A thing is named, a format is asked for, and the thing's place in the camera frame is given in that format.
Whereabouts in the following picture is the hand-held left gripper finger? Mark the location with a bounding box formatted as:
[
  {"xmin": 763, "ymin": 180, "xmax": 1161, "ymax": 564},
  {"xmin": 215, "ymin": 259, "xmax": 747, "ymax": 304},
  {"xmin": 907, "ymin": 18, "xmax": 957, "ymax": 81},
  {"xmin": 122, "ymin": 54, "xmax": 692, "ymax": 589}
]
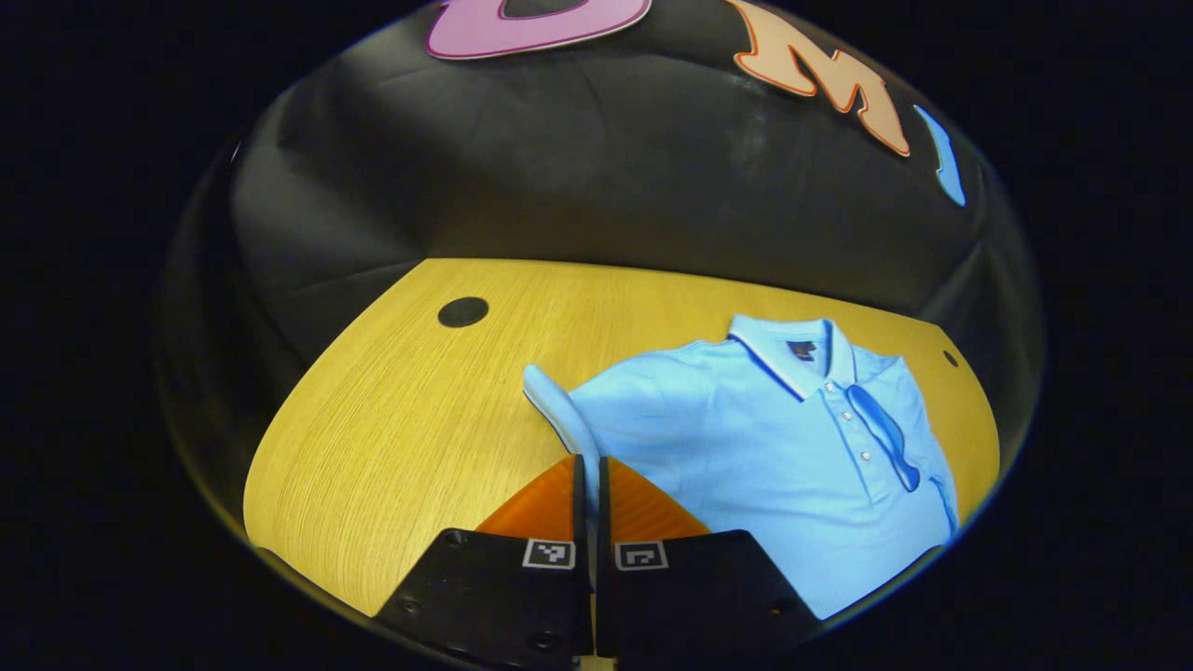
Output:
[
  {"xmin": 375, "ymin": 455, "xmax": 595, "ymax": 671},
  {"xmin": 596, "ymin": 456, "xmax": 826, "ymax": 664}
]

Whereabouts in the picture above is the light blue T-shirt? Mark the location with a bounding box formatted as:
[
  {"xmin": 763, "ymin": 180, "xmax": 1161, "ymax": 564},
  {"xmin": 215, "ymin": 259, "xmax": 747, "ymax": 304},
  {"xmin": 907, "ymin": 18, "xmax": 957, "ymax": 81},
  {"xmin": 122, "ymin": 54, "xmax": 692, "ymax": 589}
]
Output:
[{"xmin": 522, "ymin": 314, "xmax": 961, "ymax": 621}]

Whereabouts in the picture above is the black backdrop cloth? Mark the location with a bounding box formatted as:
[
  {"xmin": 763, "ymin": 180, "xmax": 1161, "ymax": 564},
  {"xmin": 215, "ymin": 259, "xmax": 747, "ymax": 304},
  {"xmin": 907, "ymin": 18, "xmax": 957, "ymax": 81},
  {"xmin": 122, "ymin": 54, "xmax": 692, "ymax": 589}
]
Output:
[{"xmin": 154, "ymin": 0, "xmax": 1045, "ymax": 467}]

